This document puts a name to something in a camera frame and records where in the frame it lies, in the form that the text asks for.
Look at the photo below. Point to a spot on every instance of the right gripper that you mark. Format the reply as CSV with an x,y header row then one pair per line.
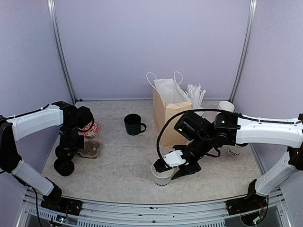
x,y
184,170

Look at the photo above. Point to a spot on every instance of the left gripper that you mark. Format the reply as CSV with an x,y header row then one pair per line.
x,y
80,145

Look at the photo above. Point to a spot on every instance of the white paper cup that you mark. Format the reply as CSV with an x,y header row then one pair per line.
x,y
236,150
163,178

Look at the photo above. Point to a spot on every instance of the brown paper bag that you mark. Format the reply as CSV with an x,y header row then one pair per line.
x,y
168,100

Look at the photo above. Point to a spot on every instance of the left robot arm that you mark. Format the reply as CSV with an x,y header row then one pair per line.
x,y
71,119

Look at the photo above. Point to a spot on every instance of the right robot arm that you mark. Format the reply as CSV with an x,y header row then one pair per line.
x,y
235,129

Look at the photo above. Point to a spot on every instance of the cardboard cup carrier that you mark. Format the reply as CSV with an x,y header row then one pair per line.
x,y
91,149

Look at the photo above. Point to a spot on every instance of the red patterned bowl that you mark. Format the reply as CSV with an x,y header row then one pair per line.
x,y
93,132

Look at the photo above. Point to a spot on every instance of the stack of black lids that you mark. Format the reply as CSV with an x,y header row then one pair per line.
x,y
64,167

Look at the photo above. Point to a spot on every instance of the dark green mug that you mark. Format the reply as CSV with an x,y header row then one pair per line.
x,y
133,124

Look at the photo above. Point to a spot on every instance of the black cup with straws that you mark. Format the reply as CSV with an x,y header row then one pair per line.
x,y
196,94

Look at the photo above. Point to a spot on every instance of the stack of white cups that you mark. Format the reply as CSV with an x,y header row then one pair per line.
x,y
226,105

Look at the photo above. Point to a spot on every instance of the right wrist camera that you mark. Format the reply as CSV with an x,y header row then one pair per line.
x,y
170,161

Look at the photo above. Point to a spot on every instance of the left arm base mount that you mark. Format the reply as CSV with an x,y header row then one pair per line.
x,y
62,204

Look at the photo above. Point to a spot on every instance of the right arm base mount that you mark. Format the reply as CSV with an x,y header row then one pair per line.
x,y
245,204

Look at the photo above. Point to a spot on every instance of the front aluminium rail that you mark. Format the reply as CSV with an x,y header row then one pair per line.
x,y
111,214

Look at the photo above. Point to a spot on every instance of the left aluminium frame post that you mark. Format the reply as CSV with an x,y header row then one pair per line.
x,y
60,51

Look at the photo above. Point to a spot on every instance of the aluminium frame post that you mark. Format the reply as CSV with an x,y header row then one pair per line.
x,y
60,51
245,49

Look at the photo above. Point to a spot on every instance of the right aluminium frame post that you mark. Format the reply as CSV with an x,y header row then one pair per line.
x,y
245,49

